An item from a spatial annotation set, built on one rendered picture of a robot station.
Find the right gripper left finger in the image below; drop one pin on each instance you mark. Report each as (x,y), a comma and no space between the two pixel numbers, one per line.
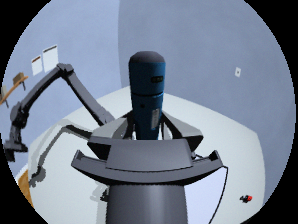
(115,128)

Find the red-handled nut driver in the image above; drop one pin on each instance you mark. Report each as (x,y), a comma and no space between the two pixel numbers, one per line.
(247,198)

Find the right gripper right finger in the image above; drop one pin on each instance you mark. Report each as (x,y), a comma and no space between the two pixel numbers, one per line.
(180,130)

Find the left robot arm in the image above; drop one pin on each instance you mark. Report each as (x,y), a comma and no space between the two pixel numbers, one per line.
(99,113)

